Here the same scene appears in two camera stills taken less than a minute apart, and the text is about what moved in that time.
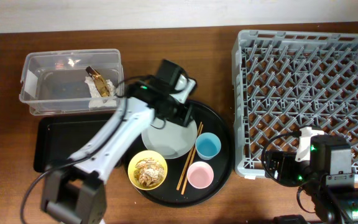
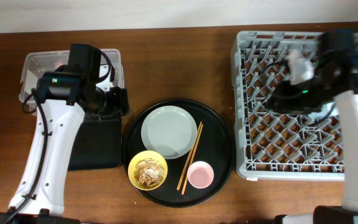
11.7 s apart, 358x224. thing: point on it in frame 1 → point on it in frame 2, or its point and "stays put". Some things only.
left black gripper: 181,113 → 120,102
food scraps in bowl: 148,172 stays put
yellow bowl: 147,170 stays put
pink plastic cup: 200,174 stays put
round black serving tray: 184,167 stays put
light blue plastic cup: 207,145 → 328,111
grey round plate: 172,141 stays put
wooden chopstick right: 191,160 stays put
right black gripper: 286,160 → 283,92
